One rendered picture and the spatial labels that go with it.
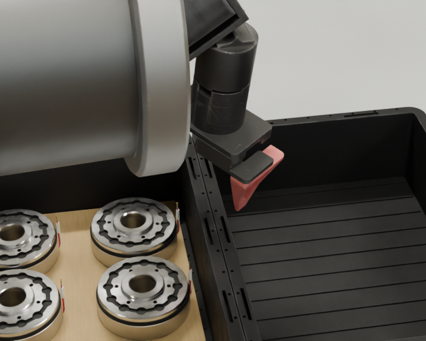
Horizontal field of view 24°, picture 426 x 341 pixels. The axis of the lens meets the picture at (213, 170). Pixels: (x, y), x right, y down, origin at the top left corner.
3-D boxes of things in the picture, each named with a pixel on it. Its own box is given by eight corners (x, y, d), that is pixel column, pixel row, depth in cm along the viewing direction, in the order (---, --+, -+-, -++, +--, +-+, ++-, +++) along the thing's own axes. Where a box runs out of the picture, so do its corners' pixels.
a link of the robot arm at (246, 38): (212, 47, 90) (269, 40, 92) (188, 4, 95) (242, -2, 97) (204, 105, 95) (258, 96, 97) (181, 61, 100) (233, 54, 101)
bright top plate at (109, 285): (198, 312, 107) (198, 308, 106) (107, 331, 104) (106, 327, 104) (176, 252, 114) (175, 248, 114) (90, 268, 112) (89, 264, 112)
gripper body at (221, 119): (197, 93, 106) (204, 37, 101) (271, 139, 102) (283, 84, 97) (157, 120, 102) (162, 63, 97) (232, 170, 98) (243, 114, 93)
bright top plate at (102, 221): (182, 247, 115) (182, 243, 115) (97, 260, 113) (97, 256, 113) (167, 195, 123) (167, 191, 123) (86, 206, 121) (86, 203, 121)
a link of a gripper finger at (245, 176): (224, 169, 110) (235, 105, 104) (275, 202, 107) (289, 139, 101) (184, 199, 106) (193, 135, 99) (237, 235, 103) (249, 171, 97)
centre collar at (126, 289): (169, 298, 108) (169, 293, 107) (125, 306, 107) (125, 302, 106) (159, 268, 112) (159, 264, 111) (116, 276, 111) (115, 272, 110)
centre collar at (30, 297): (35, 314, 106) (34, 310, 105) (-12, 319, 105) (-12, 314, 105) (34, 283, 110) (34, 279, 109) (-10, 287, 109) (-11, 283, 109)
